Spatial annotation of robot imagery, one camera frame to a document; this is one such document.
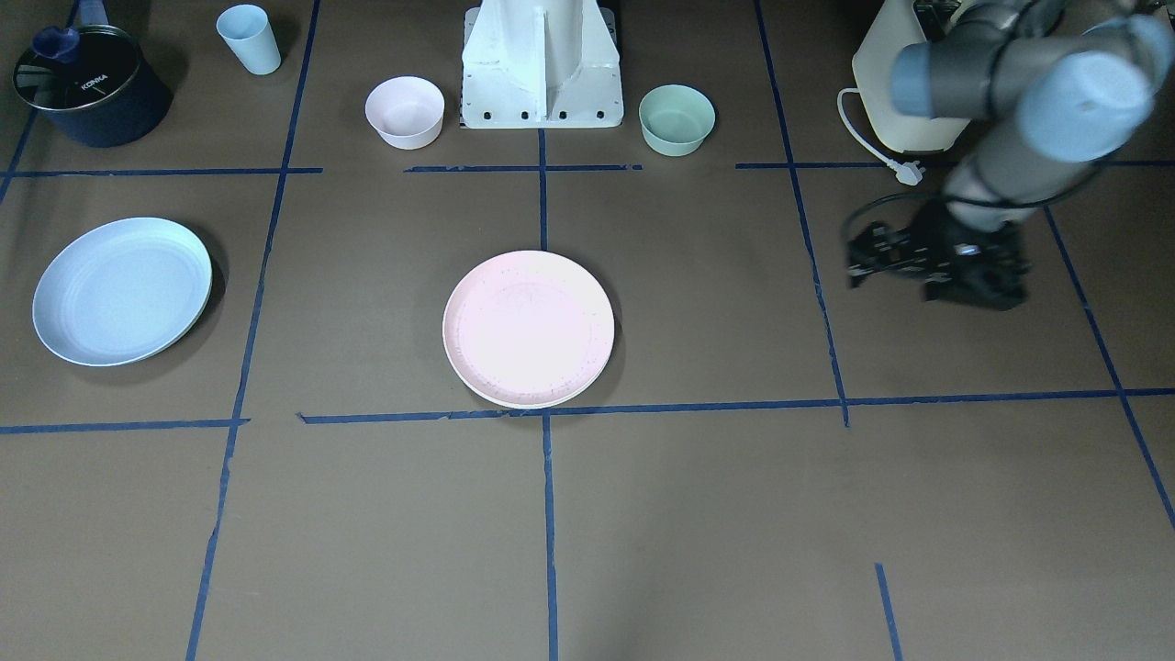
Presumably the pink bowl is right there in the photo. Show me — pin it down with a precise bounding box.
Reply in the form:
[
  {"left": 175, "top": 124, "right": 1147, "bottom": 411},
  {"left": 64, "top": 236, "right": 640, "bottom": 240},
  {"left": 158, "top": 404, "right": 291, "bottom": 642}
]
[{"left": 364, "top": 76, "right": 447, "bottom": 151}]

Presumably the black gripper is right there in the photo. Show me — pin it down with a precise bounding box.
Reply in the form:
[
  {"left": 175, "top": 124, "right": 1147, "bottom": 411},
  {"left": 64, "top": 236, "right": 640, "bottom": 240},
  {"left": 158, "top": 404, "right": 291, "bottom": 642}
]
[{"left": 918, "top": 202, "right": 1029, "bottom": 312}]

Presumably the cream toaster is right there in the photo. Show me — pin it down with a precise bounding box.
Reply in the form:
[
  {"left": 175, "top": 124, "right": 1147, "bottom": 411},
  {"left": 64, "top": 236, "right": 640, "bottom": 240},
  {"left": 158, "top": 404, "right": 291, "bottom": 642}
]
[{"left": 852, "top": 1, "right": 971, "bottom": 154}]

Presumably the dark blue pot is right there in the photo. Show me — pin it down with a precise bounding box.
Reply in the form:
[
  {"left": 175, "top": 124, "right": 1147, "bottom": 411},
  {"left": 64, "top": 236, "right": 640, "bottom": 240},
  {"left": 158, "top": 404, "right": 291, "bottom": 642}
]
[{"left": 12, "top": 1, "right": 173, "bottom": 148}]

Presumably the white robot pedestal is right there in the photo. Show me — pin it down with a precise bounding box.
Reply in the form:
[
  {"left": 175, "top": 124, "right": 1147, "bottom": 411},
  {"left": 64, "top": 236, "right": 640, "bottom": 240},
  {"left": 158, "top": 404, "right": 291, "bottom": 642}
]
[{"left": 459, "top": 1, "right": 625, "bottom": 129}]

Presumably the white toaster plug cable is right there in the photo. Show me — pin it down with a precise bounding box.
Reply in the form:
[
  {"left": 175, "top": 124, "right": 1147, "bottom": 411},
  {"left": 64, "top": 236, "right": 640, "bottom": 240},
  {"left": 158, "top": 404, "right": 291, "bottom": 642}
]
[{"left": 835, "top": 87, "right": 925, "bottom": 187}]

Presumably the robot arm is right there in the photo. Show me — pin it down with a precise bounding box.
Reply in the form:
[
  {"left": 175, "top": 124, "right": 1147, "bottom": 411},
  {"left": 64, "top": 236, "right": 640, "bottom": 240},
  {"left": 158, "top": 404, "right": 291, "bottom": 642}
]
[{"left": 884, "top": 1, "right": 1171, "bottom": 310}]

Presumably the pink plate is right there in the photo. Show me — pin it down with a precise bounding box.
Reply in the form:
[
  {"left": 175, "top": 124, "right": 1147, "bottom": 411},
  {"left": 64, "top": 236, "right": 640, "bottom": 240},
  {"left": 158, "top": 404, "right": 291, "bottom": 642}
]
[{"left": 442, "top": 250, "right": 616, "bottom": 382}]

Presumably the cream plate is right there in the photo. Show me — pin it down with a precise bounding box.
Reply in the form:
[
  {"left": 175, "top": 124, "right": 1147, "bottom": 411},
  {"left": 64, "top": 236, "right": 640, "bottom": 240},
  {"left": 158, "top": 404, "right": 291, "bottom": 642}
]
[{"left": 454, "top": 363, "right": 605, "bottom": 409}]

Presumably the light blue plate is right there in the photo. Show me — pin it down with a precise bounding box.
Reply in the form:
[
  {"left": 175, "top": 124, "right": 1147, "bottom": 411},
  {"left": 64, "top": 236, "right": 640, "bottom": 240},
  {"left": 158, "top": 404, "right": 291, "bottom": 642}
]
[{"left": 32, "top": 217, "right": 213, "bottom": 367}]

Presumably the light blue cup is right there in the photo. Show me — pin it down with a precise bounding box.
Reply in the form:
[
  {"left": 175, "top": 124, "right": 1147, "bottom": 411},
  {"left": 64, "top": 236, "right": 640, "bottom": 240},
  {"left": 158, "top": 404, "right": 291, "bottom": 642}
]
[{"left": 217, "top": 4, "right": 281, "bottom": 75}]

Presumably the green bowl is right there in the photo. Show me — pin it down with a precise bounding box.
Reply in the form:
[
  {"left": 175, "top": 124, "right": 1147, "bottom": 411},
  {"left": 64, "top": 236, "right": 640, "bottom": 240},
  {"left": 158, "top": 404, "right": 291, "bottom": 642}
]
[{"left": 638, "top": 85, "right": 717, "bottom": 156}]

